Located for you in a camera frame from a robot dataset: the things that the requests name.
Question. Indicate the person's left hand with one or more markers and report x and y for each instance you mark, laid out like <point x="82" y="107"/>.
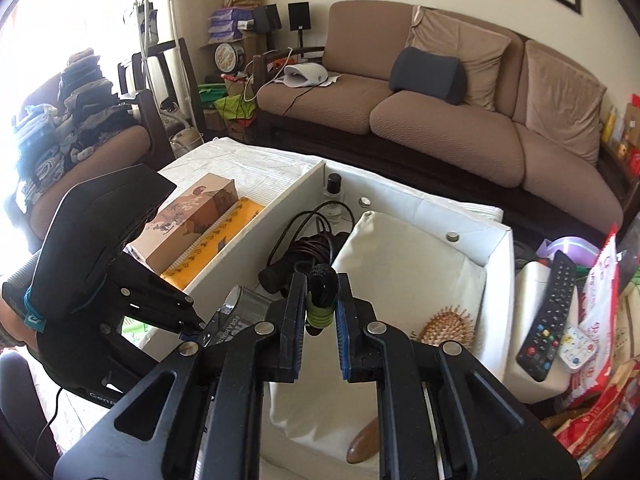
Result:
<point x="11" y="322"/>

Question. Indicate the black remote control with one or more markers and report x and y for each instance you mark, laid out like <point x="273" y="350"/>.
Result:
<point x="547" y="320"/>

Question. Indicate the purple plastic bowl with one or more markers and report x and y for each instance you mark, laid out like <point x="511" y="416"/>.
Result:
<point x="565" y="250"/>

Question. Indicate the yellow bottle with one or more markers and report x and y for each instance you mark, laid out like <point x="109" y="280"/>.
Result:
<point x="610" y="125"/>

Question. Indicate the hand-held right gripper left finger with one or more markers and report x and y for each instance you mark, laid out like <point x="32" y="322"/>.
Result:
<point x="297" y="320"/>

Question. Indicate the stack of folded clothes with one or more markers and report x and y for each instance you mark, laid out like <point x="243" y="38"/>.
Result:
<point x="75" y="110"/>

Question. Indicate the round printed tin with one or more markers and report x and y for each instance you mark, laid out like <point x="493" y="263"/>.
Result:
<point x="230" y="57"/>

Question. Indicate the white drying rack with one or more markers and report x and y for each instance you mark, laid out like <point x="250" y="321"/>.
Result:
<point x="150" y="15"/>

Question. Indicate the white fabric storage box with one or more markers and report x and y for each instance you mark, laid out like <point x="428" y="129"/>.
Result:
<point x="480" y="280"/>

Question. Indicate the brown armchair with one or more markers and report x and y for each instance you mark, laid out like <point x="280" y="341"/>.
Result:
<point x="100" y="170"/>

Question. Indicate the dark wooden chair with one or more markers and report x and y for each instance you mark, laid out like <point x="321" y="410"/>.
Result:
<point x="150" y="85"/>

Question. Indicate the green plastic bag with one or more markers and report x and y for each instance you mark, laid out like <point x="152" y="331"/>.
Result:
<point x="232" y="110"/>

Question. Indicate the white paper sheet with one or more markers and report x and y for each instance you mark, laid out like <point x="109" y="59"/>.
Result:
<point x="332" y="80"/>

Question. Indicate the small white remote control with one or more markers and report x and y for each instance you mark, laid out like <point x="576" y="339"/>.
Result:
<point x="575" y="347"/>

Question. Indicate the stack of purple tissue packs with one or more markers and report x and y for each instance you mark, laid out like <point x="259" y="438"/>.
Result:
<point x="227" y="25"/>

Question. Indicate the white plastic box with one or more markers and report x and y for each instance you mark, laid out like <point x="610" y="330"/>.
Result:
<point x="530" y="285"/>

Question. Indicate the tan sofa back cushion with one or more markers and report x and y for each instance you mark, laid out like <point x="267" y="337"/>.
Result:
<point x="565" y="100"/>
<point x="465" y="45"/>

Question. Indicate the white massager device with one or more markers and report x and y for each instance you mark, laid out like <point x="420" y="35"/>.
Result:
<point x="305" y="74"/>

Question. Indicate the wooden hairbrush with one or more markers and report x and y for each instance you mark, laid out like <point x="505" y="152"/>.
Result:
<point x="445" y="325"/>

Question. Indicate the pile of red packets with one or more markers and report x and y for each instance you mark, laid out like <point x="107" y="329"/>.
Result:
<point x="600" y="420"/>

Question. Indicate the red and white snack bag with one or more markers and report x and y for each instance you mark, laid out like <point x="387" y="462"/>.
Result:
<point x="600" y="285"/>

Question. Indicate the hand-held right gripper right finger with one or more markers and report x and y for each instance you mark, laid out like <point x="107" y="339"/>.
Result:
<point x="344" y="330"/>

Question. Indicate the brown sofa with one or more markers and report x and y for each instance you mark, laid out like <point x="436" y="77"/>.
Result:
<point x="330" y="105"/>

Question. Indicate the dark grey lumbar pillow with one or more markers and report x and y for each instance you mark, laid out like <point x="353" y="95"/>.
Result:
<point x="430" y="75"/>

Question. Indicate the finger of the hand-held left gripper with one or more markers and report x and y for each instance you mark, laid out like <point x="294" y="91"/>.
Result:
<point x="145" y="340"/>
<point x="165" y="300"/>

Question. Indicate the clear glass jar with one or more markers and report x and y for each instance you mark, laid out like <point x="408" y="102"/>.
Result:
<point x="245" y="305"/>

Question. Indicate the brown printed tall carton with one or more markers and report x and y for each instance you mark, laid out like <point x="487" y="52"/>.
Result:
<point x="192" y="215"/>

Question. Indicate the perfume bottle with black cap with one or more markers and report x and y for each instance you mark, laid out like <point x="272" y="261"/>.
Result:
<point x="334" y="195"/>

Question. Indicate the yellow flat box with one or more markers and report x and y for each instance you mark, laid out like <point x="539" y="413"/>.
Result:
<point x="225" y="232"/>

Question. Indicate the black speaker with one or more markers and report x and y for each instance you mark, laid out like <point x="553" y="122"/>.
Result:
<point x="298" y="16"/>
<point x="266" y="17"/>

